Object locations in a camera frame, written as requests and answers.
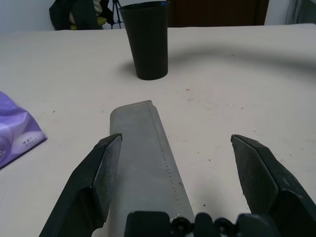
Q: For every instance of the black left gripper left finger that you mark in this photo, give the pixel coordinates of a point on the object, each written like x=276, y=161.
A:
x=84, y=192

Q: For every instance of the black jacket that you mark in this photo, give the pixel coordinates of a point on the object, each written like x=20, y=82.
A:
x=81, y=14

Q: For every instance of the purple tissue pack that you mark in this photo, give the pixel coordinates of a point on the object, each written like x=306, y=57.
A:
x=14, y=128

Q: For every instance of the yellow seat cushion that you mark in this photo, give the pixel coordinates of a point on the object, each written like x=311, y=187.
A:
x=100, y=21

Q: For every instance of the dark brown door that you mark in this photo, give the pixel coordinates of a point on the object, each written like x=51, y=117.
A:
x=217, y=12

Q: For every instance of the cream fleece garment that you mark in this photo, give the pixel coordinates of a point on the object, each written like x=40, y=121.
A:
x=100, y=6

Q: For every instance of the black tripod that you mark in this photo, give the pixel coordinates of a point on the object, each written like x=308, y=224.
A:
x=115, y=7

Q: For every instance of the black plastic cup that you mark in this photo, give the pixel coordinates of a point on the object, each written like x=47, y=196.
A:
x=150, y=49

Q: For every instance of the grey glasses case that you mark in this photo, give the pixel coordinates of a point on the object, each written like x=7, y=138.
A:
x=148, y=160

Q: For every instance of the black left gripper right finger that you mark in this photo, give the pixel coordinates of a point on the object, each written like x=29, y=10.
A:
x=271, y=187

